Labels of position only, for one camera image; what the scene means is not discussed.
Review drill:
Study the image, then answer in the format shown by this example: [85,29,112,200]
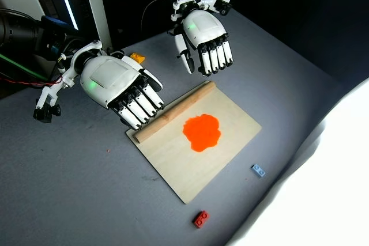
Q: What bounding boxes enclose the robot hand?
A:
[80,52,165,131]
[174,9,234,77]

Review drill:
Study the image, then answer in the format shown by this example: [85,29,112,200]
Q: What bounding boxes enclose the wooden rolling pin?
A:
[134,81,217,144]

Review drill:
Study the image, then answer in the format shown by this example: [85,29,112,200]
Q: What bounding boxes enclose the yellow toy brick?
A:
[130,52,146,65]

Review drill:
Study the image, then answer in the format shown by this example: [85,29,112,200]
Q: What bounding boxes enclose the white robot body column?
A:
[0,0,113,51]

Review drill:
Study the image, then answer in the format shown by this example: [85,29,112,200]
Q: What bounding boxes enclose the orange flattened dough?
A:
[182,113,223,153]

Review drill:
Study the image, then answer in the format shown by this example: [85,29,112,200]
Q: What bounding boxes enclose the wooden board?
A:
[125,81,262,205]

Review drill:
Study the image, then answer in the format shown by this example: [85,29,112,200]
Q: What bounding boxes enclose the blue toy brick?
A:
[250,164,267,179]

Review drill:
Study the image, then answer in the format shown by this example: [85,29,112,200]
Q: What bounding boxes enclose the red toy brick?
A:
[192,210,210,229]

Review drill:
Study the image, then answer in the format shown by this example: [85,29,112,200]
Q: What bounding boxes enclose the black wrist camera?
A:
[33,103,62,123]
[214,0,233,16]

